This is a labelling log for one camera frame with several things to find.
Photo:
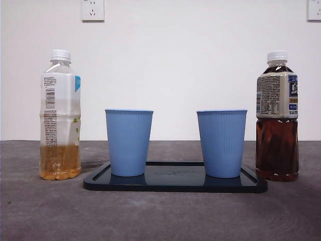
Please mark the pale yellow drink bottle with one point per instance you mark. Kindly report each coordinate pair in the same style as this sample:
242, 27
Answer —
60, 125

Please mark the white wall socket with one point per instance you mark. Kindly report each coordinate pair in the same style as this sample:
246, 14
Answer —
314, 10
92, 10

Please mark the dark brown tea bottle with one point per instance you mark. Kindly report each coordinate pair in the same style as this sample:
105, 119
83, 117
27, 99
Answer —
277, 150

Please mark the blue ribbed plastic cup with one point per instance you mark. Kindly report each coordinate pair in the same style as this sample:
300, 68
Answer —
222, 143
128, 143

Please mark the dark blue rectangular tray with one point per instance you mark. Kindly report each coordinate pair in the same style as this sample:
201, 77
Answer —
175, 181

